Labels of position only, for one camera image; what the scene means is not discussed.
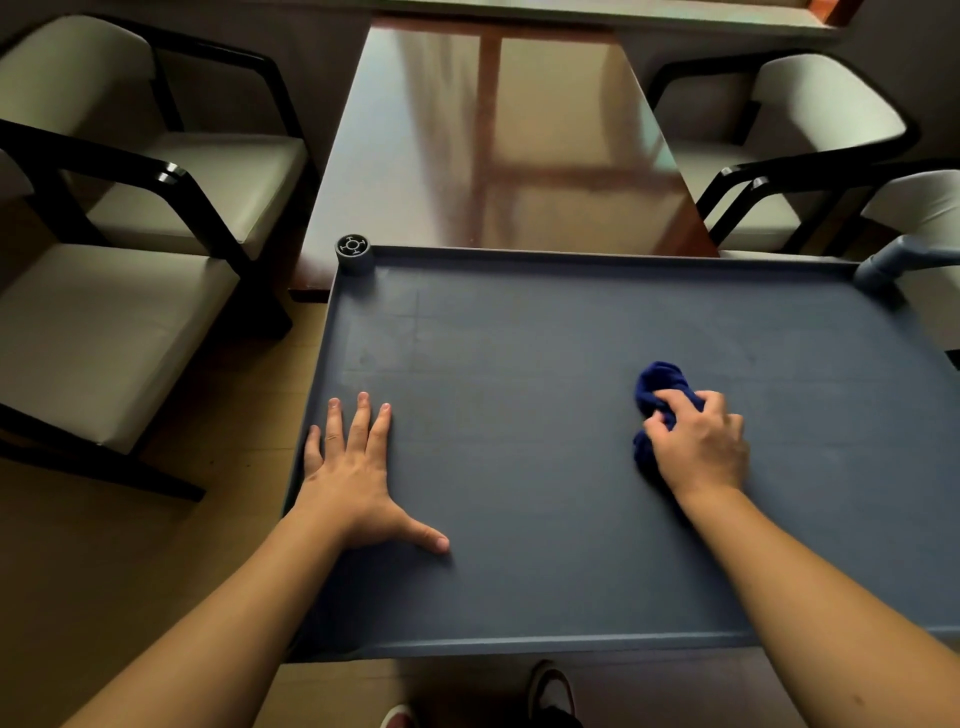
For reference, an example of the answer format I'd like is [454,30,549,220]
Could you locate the person's right hand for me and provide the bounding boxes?
[642,389,751,508]

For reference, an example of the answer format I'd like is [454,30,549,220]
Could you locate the person's left hand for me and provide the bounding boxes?
[288,391,451,556]

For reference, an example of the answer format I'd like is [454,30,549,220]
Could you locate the dark blue cloth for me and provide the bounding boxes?
[632,361,707,481]

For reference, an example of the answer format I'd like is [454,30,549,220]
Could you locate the grey layered cart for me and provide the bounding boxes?
[281,232,960,665]

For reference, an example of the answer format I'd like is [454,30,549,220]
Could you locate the person's right forearm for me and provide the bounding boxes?
[678,483,960,728]

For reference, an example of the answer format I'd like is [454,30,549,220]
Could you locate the person's left forearm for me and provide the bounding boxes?
[63,502,355,728]

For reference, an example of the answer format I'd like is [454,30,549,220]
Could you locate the person's right shoe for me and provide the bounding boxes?
[527,659,584,728]

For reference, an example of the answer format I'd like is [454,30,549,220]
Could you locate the white cushioned black armchair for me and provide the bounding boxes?
[0,14,316,262]
[0,119,295,504]
[644,50,922,254]
[824,168,960,355]

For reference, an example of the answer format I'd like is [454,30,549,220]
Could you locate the brown glossy wooden table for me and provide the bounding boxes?
[288,16,721,303]

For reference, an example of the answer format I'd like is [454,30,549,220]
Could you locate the brown framed window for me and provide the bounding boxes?
[299,0,864,35]

